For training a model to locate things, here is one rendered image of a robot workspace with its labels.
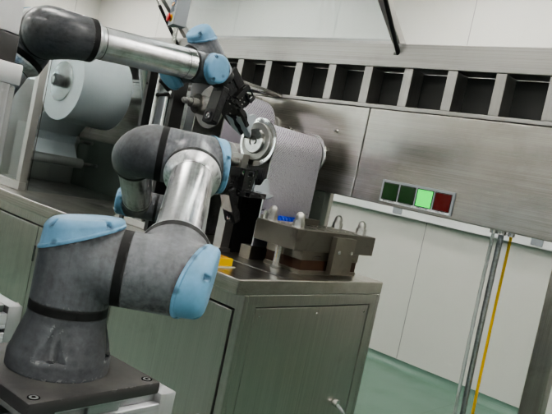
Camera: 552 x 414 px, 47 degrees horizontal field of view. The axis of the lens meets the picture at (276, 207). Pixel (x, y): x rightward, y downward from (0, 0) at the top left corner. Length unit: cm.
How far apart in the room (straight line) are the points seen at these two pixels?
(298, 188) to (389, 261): 274
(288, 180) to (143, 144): 78
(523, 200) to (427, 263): 277
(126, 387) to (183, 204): 32
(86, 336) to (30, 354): 8
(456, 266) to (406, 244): 41
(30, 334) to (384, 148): 137
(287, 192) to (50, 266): 116
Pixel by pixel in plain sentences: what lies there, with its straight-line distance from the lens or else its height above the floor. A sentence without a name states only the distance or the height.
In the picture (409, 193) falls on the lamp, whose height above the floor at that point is 119.
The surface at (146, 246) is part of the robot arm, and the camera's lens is 95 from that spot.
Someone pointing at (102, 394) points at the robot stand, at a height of 81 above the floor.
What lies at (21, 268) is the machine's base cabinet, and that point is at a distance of 246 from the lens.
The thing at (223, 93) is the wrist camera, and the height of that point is 136.
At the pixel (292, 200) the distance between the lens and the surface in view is 203.
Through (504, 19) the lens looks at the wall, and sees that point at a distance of 468.
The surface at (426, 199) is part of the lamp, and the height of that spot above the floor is 119.
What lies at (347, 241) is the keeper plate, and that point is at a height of 101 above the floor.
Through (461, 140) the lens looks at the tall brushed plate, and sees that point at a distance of 195.
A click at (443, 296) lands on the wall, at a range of 453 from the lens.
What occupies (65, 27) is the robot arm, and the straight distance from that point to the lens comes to 146.
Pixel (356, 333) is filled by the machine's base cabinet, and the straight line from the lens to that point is 203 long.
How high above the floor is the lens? 117
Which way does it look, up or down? 3 degrees down
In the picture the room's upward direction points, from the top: 12 degrees clockwise
